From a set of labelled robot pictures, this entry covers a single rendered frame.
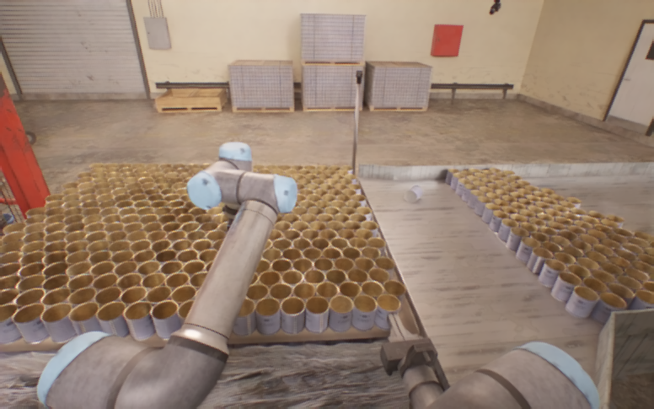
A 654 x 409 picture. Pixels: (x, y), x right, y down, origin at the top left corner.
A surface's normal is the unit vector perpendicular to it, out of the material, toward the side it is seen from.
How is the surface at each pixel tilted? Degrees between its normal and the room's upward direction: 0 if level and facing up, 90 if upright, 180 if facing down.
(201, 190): 89
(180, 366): 31
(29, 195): 90
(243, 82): 88
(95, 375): 26
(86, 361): 17
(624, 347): 90
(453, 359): 0
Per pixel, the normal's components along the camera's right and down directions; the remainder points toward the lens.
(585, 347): 0.02, -0.88
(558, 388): 0.20, -0.61
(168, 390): 0.35, -0.26
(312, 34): 0.13, 0.47
